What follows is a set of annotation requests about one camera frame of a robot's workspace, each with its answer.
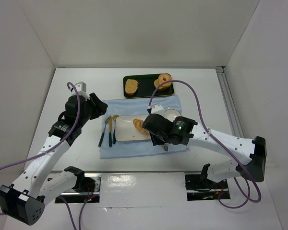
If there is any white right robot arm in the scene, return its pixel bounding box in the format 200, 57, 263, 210
143, 114, 266, 183

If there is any gold knife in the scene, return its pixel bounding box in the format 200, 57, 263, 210
108, 115, 113, 147

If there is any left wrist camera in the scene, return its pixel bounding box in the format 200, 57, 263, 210
75, 81, 87, 92

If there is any small bread slice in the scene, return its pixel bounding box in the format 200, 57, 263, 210
154, 79, 169, 91

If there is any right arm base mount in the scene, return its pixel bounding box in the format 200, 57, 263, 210
184, 172, 230, 201

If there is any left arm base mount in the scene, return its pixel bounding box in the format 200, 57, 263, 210
60, 172, 101, 204

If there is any dark green tray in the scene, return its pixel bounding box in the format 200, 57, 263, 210
123, 73, 162, 99

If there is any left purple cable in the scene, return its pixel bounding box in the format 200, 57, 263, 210
0, 81, 94, 230

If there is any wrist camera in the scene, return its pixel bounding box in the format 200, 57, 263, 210
147, 104, 164, 115
75, 81, 87, 92

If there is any striped bread roll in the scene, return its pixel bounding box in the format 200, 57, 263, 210
133, 118, 149, 135

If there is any white bowl with handles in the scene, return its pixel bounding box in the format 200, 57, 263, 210
164, 109, 181, 122

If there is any large bread slice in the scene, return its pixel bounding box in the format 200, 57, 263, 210
125, 79, 139, 96

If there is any aluminium rail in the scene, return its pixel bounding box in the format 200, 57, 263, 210
215, 66, 255, 171

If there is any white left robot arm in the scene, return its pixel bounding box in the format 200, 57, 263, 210
0, 93, 108, 226

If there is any white rectangular plate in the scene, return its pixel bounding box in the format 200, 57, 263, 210
115, 115, 151, 141

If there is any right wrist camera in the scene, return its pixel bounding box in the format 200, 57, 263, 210
147, 104, 164, 115

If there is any gold spoon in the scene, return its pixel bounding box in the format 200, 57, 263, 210
112, 115, 119, 144

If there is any light blue cloth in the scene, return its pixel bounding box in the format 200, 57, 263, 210
99, 96, 182, 159

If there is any orange sugared donut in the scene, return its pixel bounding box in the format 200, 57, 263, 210
158, 73, 172, 88

